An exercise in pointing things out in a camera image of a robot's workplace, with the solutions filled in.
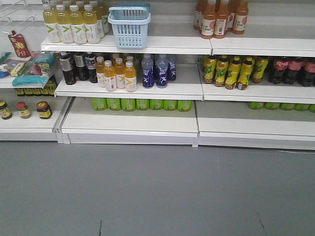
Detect light blue plastic basket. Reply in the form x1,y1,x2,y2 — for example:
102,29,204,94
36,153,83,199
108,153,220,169
108,2,151,49

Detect green soda can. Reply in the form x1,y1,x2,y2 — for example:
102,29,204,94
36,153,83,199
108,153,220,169
92,97,107,111
177,100,193,112
106,98,121,111
136,99,150,111
121,98,136,111
163,99,178,111
149,99,163,110

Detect blue label water bottle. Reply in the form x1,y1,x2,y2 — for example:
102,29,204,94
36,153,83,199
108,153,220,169
141,54,154,88
156,54,168,89
167,54,177,82

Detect orange vitamin drink bottle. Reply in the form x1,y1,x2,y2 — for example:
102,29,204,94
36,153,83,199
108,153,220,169
125,61,137,92
96,57,105,88
103,60,117,91
114,58,126,89

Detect yellow lemon tea bottle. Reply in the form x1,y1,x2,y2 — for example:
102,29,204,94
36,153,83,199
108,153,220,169
202,56,217,84
237,56,253,90
214,55,229,87
251,56,269,84
224,56,241,89

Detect white metal shelving unit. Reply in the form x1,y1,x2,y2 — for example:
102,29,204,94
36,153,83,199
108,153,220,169
0,0,315,150

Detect dark tea bottle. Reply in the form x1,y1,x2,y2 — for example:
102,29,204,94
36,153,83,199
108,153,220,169
60,51,76,85
85,52,97,83
74,52,88,81

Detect orange juice bottle C100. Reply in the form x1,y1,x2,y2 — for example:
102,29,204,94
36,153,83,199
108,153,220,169
232,0,249,34
214,0,229,39
201,0,216,39

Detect pale yellow drink bottle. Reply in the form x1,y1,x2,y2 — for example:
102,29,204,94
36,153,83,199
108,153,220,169
56,4,74,44
43,4,62,43
69,5,87,44
83,4,100,44

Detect sauce jar red lid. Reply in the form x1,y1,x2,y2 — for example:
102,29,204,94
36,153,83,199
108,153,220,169
16,102,31,119
36,101,52,119

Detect dark cola bottle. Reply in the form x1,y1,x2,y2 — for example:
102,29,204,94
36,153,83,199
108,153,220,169
301,58,315,87
283,57,305,85
268,57,289,84

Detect teal snack bag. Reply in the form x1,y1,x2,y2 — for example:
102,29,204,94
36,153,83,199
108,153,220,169
12,75,49,88

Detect sauce jar dark lid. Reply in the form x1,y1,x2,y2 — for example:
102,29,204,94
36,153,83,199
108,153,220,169
0,99,12,120

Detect red sauce pouch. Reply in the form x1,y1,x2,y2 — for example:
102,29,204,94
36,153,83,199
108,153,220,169
8,30,31,58

